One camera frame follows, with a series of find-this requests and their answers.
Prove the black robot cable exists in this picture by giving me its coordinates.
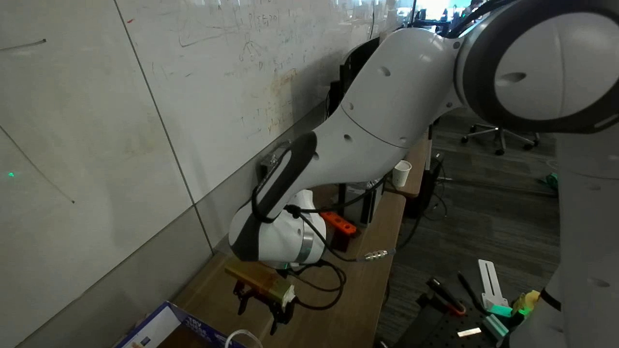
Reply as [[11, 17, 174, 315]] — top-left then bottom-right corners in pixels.
[[280, 203, 352, 313]]

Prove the office chair base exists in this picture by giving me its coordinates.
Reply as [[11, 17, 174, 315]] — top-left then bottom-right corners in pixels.
[[458, 122, 542, 156]]

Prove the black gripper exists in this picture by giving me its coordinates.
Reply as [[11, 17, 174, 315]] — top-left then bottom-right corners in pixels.
[[232, 282, 296, 334]]

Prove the orange plastic block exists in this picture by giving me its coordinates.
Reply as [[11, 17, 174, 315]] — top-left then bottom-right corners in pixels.
[[321, 209, 360, 238]]

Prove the flat black block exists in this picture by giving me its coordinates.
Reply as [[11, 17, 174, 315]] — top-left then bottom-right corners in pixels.
[[327, 230, 354, 253]]

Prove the yellow plastic item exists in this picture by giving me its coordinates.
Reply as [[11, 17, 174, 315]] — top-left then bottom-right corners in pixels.
[[511, 288, 540, 313]]

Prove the black clamp with orange trigger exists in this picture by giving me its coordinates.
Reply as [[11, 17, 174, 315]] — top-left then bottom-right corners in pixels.
[[424, 274, 468, 319]]

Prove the teal plastic item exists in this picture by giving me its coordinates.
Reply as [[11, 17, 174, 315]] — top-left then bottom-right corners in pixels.
[[483, 299, 518, 342]]

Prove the blue printed cardboard box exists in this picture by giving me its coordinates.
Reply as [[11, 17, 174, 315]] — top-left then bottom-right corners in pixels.
[[116, 301, 242, 348]]

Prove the small silver item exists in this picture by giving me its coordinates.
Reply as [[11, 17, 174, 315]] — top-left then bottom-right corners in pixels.
[[454, 325, 483, 340]]

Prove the white paper cup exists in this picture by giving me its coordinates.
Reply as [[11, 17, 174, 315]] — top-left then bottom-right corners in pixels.
[[391, 158, 416, 191]]

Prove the thick white braided rope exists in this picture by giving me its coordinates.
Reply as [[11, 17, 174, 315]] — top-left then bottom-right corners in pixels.
[[222, 328, 267, 348]]

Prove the white cable connector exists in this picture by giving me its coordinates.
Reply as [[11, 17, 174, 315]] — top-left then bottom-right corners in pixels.
[[362, 247, 391, 263]]

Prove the thin black stick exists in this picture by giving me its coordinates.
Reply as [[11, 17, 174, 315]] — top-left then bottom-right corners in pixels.
[[454, 272, 483, 313]]

